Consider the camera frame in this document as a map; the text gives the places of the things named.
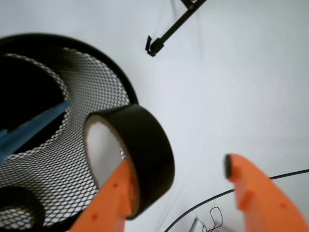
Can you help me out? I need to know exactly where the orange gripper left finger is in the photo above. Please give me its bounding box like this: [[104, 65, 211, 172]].
[[70, 160, 139, 232]]

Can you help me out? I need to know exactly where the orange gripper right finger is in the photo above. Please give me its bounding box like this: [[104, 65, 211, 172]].
[[225, 153, 309, 232]]

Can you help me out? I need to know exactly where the large black tape roll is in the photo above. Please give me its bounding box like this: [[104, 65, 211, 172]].
[[84, 104, 175, 220]]

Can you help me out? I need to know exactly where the small black tape roll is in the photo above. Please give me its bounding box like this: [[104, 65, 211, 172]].
[[0, 186, 45, 229]]

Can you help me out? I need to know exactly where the black mesh pen holder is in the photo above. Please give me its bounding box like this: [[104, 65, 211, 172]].
[[0, 34, 138, 232]]

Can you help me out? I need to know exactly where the spiral notebook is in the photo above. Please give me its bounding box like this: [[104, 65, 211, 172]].
[[189, 216, 203, 232]]

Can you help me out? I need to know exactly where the blue plastic stick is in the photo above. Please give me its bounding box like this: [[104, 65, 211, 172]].
[[0, 101, 70, 165]]

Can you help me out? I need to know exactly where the black cable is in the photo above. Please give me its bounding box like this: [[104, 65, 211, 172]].
[[164, 169, 309, 232]]

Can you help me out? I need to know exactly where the thin black wire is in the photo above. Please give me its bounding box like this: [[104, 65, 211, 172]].
[[201, 206, 224, 232]]

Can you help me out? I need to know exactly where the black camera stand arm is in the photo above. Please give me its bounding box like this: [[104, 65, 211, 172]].
[[145, 0, 206, 57]]

